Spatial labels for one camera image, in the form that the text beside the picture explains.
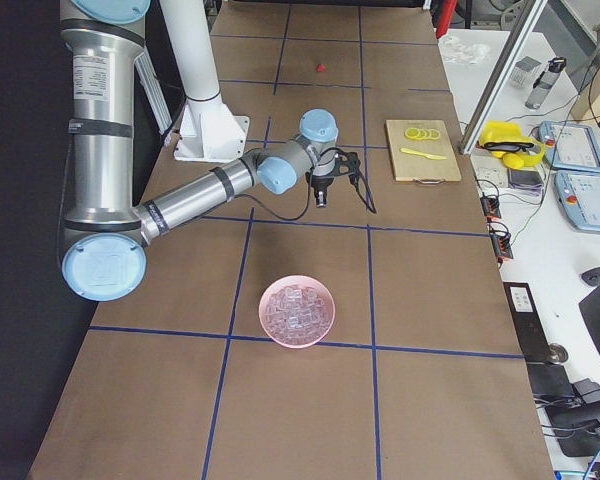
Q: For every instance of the yellow cloth bag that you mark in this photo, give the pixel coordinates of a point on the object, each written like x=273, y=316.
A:
x=506, y=141

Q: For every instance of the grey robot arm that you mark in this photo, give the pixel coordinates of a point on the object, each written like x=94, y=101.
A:
x=106, y=232

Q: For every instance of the yellow plastic knife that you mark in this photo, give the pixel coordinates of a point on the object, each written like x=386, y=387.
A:
x=422, y=154

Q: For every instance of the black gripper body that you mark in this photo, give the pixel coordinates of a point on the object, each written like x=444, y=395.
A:
x=321, y=183

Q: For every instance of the wooden cutting board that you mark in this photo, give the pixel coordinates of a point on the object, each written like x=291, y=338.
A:
x=409, y=168

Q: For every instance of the pile of ice cubes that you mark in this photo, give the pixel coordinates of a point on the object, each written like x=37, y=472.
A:
x=296, y=314

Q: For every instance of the black computer mouse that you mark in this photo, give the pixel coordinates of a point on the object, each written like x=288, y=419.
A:
x=591, y=277

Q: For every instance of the clear plastic wrap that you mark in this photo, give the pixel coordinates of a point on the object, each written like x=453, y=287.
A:
x=454, y=51

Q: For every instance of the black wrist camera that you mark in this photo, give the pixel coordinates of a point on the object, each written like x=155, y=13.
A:
x=347, y=164

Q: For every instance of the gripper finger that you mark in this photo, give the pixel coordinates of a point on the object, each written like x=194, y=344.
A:
x=321, y=199

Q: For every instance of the lemon slice four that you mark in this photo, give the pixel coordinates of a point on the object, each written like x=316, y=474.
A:
x=434, y=134

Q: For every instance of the pink bowl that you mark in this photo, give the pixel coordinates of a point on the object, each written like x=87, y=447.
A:
x=304, y=281

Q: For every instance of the lemon slice one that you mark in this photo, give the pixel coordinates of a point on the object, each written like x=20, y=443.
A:
x=411, y=133

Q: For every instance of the aluminium frame post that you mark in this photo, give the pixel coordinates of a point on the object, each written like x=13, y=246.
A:
x=523, y=27

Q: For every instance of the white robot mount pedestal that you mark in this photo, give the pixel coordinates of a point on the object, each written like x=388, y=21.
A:
x=209, y=131

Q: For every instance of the water bottle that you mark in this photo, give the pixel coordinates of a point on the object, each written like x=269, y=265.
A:
x=545, y=82

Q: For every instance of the lower teach pendant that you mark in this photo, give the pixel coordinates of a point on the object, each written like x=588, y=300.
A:
x=579, y=195

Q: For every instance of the teach pendant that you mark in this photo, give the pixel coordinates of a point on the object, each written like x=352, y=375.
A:
x=570, y=146
x=579, y=195

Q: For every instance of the upper teach pendant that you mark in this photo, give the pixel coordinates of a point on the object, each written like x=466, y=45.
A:
x=570, y=146

